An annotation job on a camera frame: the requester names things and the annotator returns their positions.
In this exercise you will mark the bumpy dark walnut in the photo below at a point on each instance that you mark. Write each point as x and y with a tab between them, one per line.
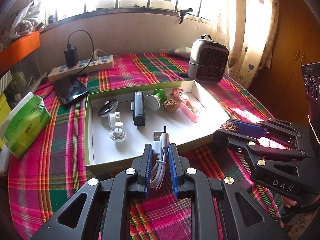
228	125

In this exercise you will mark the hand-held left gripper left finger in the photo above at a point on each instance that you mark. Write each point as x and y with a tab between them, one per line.
147	170

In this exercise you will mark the round black white device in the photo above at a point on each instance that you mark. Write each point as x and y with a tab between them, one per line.
107	107

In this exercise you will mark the orange box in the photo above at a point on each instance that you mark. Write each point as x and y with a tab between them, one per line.
22	45

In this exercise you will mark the black rectangular device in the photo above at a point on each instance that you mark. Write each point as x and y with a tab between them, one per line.
138	110

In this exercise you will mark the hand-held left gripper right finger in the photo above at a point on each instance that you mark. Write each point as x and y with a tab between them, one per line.
173	170

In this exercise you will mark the small black sill object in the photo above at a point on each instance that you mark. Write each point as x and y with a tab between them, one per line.
51	19

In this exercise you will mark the wrinkled brown walnut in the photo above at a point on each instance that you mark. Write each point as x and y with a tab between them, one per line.
170	105

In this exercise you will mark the striped box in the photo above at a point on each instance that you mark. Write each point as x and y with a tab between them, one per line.
5	82

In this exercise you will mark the pink small clip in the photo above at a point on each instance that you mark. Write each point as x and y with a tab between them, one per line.
182	96

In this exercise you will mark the clear storage container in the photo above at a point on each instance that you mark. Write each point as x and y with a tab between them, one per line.
20	75

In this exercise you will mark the heart print curtain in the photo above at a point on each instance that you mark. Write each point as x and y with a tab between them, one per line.
252	30

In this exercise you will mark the white plug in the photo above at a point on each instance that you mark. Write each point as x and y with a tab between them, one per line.
96	55

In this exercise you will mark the grey small heater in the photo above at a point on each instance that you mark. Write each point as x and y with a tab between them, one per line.
207	62

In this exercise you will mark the black smartphone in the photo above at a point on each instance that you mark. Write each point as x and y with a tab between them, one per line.
71	90

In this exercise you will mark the white paper sheet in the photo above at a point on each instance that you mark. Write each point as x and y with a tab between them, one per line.
3	165

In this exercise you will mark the wooden cabinet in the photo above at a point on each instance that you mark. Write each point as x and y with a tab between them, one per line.
287	67

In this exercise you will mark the pink clip lens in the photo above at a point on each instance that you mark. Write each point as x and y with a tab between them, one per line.
190	111

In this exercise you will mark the plaid tablecloth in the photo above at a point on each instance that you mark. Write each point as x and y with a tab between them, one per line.
50	167

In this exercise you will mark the white power strip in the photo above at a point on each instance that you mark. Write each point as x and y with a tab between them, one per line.
100	62

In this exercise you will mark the green white round holder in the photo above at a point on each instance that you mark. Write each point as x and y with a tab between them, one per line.
152	102

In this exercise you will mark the green tissue pack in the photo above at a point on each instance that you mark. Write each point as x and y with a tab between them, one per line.
25	127

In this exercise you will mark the yellow cardboard box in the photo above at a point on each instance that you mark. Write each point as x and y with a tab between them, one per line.
3	107

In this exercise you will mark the pile of white packets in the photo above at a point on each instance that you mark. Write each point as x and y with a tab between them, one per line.
25	25

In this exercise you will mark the white round ball holder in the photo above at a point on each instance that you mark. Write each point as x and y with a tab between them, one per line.
117	133

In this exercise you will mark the white ribbed round jar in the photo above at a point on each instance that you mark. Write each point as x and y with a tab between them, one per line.
114	118

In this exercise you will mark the green cardboard box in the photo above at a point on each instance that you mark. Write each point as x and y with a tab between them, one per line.
140	140

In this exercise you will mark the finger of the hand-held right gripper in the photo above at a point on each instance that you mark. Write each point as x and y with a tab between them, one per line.
230	140
247	128

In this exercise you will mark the black charger adapter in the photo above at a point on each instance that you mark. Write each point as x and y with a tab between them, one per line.
71	57

